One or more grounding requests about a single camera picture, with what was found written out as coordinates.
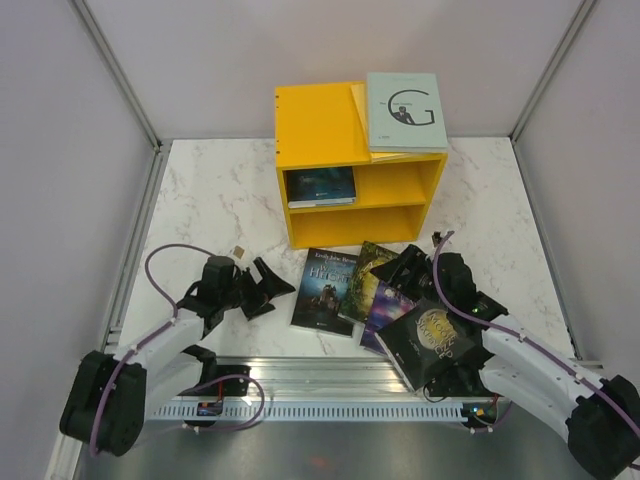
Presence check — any purple Robinson Crusoe book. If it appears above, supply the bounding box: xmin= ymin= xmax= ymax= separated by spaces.
xmin=359 ymin=281 xmax=415 ymax=354

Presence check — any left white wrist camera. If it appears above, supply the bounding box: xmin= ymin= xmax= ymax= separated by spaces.
xmin=232 ymin=245 xmax=247 ymax=261

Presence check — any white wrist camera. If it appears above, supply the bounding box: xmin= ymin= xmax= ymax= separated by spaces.
xmin=232 ymin=245 xmax=247 ymax=261
xmin=431 ymin=231 xmax=443 ymax=248

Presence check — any teal Jules Verne book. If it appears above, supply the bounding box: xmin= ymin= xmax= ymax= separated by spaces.
xmin=285 ymin=167 xmax=356 ymax=203

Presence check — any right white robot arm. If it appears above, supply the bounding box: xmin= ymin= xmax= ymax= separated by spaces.
xmin=371 ymin=245 xmax=639 ymax=479

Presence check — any slotted white cable duct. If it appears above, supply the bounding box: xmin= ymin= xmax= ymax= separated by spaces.
xmin=151 ymin=400 xmax=467 ymax=423

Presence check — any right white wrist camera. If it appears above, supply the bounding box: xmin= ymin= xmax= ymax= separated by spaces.
xmin=431 ymin=231 xmax=443 ymax=248

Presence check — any dark Wuthering Heights book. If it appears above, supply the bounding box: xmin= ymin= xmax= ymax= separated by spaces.
xmin=290 ymin=248 xmax=357 ymax=338

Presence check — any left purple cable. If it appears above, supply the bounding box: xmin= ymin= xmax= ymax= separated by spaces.
xmin=89 ymin=243 xmax=266 ymax=457

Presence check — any green forest cover book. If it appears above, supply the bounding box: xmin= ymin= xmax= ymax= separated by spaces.
xmin=338 ymin=241 xmax=398 ymax=324

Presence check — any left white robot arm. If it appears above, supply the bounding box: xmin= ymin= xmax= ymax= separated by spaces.
xmin=59 ymin=255 xmax=295 ymax=456

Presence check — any aluminium front rail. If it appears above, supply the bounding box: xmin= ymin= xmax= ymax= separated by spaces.
xmin=69 ymin=357 xmax=615 ymax=401

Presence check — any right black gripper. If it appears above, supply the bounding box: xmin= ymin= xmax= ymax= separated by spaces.
xmin=369 ymin=242 xmax=453 ymax=310

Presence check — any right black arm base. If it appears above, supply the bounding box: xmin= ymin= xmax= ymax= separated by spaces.
xmin=423 ymin=365 xmax=493 ymax=399

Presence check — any black Moon and Sixpence book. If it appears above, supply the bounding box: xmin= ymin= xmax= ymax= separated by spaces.
xmin=375 ymin=299 xmax=491 ymax=392

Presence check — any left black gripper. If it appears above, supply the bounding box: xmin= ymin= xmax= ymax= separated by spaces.
xmin=220 ymin=258 xmax=294 ymax=321

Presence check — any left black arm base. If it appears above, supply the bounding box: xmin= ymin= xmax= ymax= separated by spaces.
xmin=183 ymin=345 xmax=251 ymax=399

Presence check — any grey G book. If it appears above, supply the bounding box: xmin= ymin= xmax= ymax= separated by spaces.
xmin=366 ymin=72 xmax=448 ymax=153

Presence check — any yellow L book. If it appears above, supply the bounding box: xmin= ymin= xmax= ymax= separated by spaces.
xmin=350 ymin=82 xmax=409 ymax=163

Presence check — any yellow wooden shelf box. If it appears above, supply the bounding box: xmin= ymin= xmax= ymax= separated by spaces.
xmin=274 ymin=82 xmax=448 ymax=249

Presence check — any light blue O S book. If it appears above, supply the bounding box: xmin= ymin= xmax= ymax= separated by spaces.
xmin=288 ymin=197 xmax=356 ymax=209

